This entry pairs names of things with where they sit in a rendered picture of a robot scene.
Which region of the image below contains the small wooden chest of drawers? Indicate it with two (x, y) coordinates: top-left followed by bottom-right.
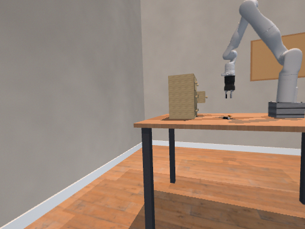
(168, 73), (197, 119)

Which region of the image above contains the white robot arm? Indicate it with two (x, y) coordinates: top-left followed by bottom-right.
(223, 0), (303, 103)

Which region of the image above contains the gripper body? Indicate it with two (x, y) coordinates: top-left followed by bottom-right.
(221, 69), (235, 91)

